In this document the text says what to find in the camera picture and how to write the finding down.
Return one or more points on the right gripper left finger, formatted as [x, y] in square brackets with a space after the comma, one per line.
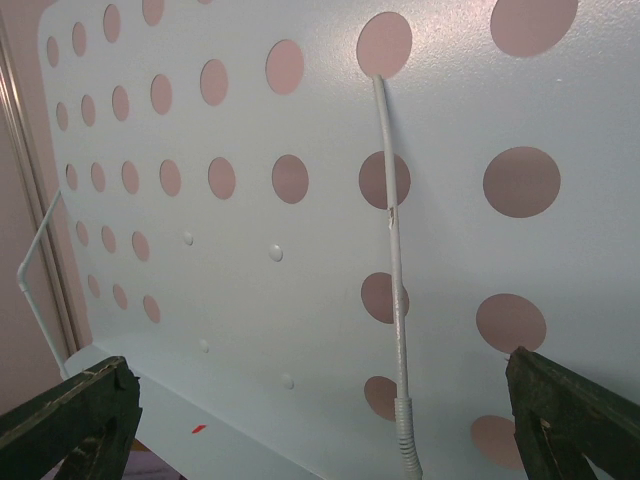
[85, 426]

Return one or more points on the light blue music stand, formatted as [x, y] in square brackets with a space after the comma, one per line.
[233, 247]

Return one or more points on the left aluminium frame post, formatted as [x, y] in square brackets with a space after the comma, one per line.
[20, 22]

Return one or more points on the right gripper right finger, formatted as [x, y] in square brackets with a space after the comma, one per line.
[565, 423]

